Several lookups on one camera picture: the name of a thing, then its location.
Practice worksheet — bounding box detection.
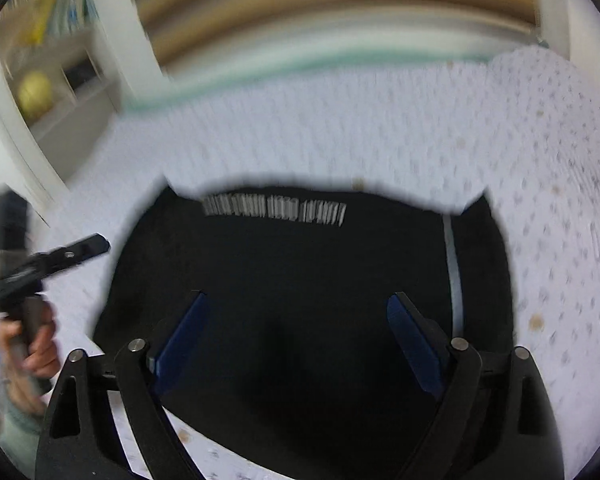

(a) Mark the black hooded jacket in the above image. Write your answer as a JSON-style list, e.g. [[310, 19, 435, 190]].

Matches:
[[93, 186, 514, 479]]

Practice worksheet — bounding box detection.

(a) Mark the light sleeve left forearm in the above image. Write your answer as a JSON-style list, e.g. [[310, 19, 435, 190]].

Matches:
[[0, 321, 46, 479]]

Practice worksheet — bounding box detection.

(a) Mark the person's left hand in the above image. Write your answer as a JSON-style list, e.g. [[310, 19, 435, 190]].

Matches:
[[0, 302, 60, 379]]

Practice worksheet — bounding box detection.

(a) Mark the yellow ball on shelf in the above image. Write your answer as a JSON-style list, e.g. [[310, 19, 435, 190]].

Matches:
[[16, 70, 54, 120]]

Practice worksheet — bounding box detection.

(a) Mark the white bookshelf with items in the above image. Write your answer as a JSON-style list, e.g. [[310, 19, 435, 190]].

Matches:
[[0, 0, 121, 209]]

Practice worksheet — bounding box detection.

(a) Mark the white floral quilted bedspread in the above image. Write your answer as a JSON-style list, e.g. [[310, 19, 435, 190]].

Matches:
[[35, 48, 600, 478]]

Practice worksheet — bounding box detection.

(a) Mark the striped wooden headboard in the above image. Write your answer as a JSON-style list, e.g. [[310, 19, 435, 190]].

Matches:
[[122, 0, 539, 68]]

